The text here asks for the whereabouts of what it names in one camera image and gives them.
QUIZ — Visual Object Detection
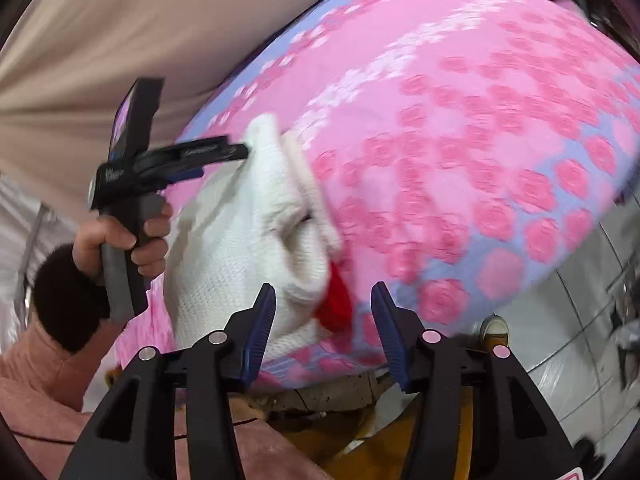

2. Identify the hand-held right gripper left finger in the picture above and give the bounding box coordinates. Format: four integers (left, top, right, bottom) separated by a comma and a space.
59, 282, 277, 480

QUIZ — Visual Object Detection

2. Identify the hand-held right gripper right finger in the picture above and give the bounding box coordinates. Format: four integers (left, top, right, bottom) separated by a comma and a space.
370, 281, 583, 480

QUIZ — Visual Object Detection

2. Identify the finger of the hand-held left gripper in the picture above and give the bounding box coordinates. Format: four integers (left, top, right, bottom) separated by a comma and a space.
140, 135, 250, 184

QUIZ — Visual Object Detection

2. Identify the white red black knit sweater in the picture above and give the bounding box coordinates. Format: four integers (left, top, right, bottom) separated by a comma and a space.
162, 112, 353, 363

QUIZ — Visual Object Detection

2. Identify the person's left forearm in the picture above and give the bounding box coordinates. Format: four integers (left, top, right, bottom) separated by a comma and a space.
0, 242, 126, 411

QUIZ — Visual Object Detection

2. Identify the person's left hand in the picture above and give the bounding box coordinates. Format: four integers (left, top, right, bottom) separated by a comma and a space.
72, 200, 173, 281

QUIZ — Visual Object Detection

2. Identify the wooden bed base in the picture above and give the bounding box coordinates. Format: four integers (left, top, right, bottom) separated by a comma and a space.
250, 370, 396, 422

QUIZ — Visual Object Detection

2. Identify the beige backdrop cloth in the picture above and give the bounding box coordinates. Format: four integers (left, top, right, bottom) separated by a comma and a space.
0, 0, 583, 211

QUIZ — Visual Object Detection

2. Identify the white satin curtain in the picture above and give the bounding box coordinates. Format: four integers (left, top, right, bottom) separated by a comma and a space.
0, 175, 68, 321

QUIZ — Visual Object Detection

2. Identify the pink floral blanket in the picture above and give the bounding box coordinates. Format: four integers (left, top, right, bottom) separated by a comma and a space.
115, 0, 640, 391

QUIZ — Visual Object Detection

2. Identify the person's pink fleece top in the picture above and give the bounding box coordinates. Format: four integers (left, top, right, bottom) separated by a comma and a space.
0, 375, 326, 480

